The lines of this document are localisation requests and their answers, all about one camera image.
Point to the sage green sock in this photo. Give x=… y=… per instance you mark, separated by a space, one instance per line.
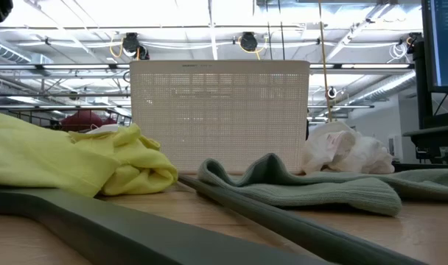
x=320 y=193

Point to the maroon cloth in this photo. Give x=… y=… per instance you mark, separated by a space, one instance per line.
x=80 y=120

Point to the yellow shirt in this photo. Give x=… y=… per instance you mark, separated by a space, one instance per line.
x=43 y=158

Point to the white perforated plastic basket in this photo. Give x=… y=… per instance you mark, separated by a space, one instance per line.
x=220 y=117

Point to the white crumpled cloth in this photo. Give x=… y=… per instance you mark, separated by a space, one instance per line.
x=356 y=154

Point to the grey clothes hanger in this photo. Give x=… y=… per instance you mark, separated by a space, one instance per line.
x=98 y=232

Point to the grey desk cart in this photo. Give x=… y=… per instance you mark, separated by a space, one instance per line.
x=430 y=134

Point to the computer monitor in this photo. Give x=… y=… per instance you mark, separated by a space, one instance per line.
x=447 y=44

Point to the silver ventilation duct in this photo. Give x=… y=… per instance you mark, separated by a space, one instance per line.
x=386 y=88

